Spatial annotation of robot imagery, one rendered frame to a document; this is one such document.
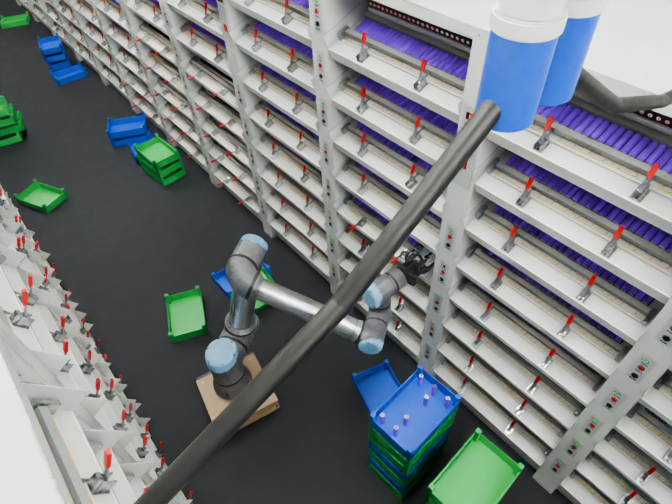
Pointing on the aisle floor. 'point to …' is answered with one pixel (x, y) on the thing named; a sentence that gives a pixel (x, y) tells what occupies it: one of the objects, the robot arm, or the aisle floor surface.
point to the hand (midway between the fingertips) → (433, 254)
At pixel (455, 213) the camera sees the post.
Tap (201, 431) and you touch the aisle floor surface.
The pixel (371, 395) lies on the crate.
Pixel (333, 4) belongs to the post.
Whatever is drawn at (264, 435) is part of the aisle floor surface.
